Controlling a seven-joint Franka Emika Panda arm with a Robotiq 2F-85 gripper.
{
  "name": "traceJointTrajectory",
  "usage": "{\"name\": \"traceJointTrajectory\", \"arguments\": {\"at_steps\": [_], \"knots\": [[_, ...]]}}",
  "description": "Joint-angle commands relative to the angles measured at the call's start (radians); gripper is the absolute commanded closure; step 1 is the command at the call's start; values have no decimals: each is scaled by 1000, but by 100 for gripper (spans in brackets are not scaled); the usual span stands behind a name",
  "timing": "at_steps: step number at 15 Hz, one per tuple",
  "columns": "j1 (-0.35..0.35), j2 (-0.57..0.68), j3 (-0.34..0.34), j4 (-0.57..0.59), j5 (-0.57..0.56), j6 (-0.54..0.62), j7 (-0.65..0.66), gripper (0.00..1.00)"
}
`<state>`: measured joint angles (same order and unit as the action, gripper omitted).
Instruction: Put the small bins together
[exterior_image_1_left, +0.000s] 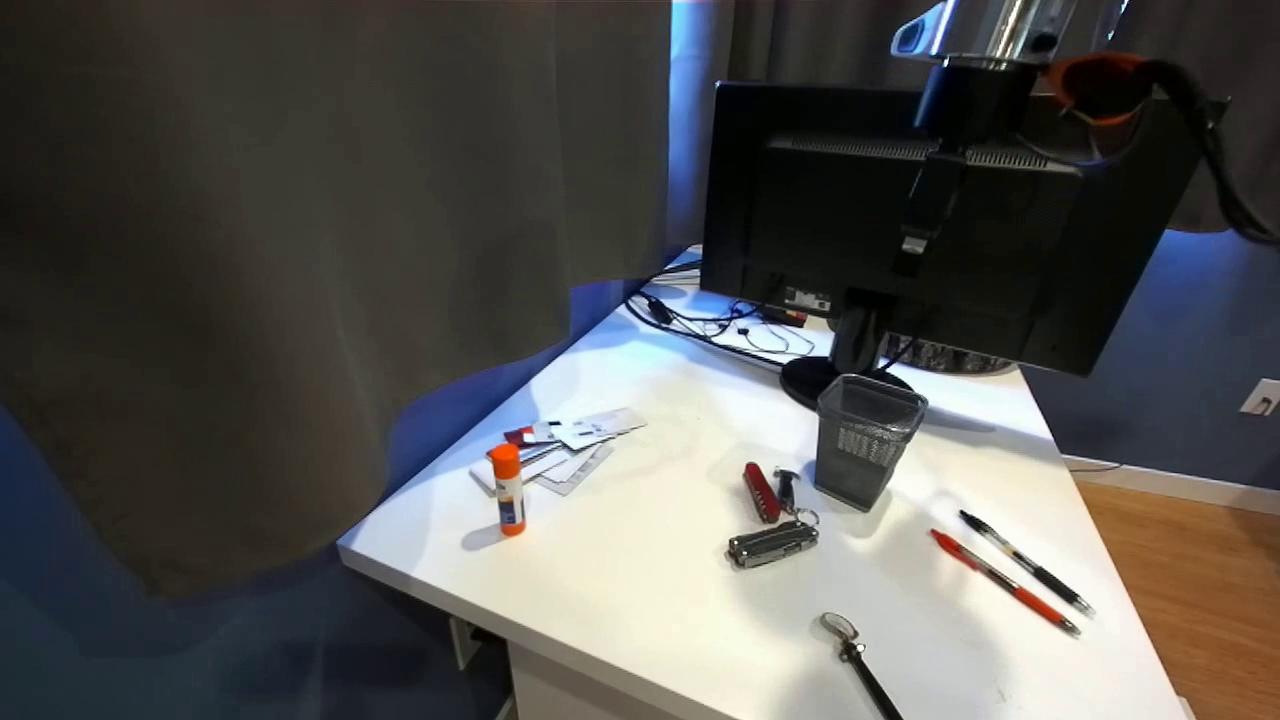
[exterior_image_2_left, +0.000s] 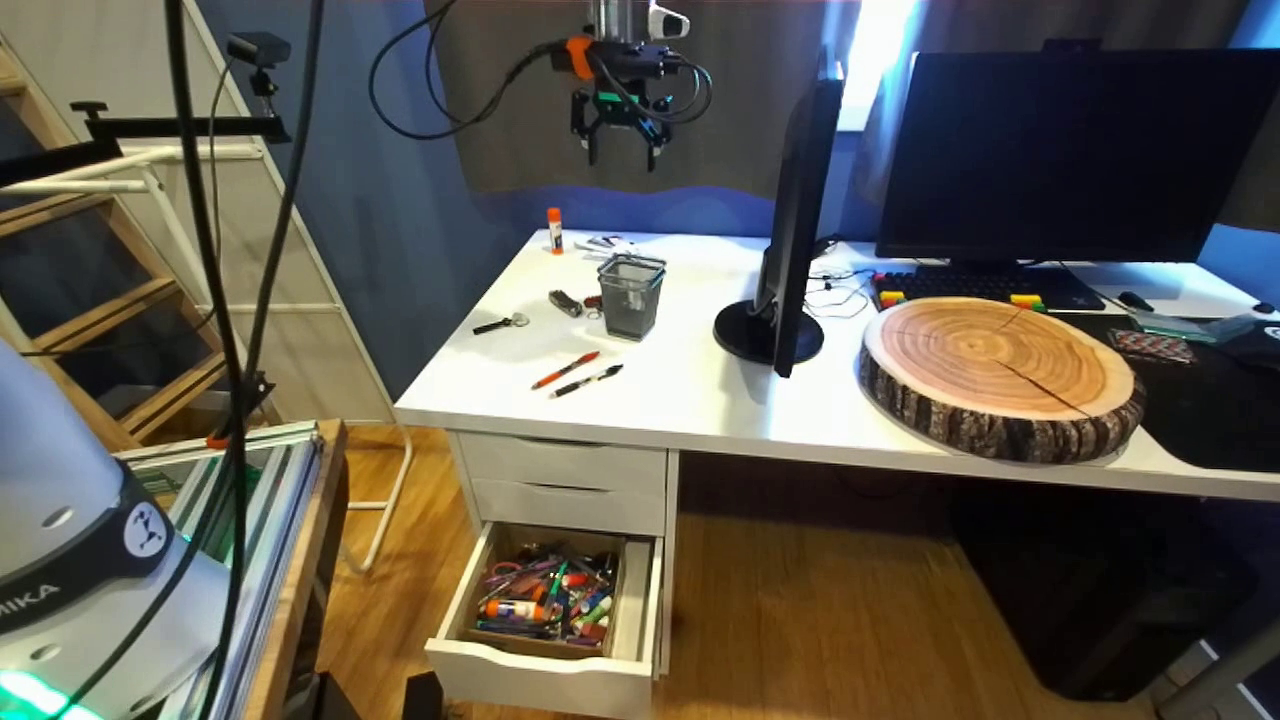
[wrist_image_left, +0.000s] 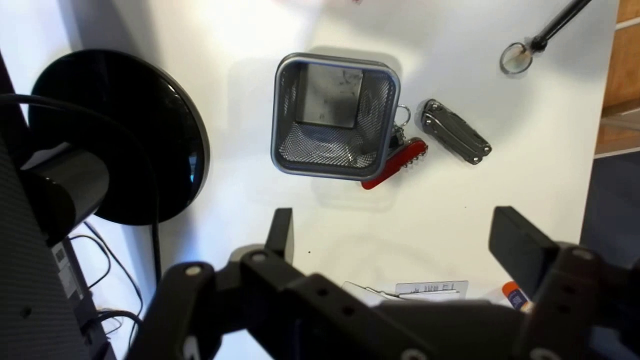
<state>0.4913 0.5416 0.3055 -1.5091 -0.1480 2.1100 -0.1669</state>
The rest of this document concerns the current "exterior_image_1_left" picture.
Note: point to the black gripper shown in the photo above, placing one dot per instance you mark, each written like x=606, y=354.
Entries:
x=974, y=103

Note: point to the white id card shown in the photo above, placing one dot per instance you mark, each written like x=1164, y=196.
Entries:
x=598, y=427

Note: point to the white paper scraps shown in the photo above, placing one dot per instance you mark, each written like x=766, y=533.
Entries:
x=578, y=470

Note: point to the orange capped glue stick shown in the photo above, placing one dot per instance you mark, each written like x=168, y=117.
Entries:
x=505, y=492

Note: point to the grey folded multitool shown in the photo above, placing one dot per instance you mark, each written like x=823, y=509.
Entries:
x=770, y=540

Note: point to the black pen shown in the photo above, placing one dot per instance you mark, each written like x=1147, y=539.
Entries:
x=1025, y=561

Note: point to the red pocket knife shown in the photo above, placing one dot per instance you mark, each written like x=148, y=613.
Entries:
x=763, y=489

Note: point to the white wall outlet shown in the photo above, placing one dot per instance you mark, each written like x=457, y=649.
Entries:
x=1261, y=399

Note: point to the small black key fob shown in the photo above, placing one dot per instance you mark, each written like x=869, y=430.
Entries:
x=784, y=487

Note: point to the small red black tag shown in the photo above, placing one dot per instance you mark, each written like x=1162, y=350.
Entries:
x=519, y=432

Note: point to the black monitor with round stand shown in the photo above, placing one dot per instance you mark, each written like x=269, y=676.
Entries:
x=827, y=203

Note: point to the red pen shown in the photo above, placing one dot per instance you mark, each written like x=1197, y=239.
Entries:
x=1006, y=581

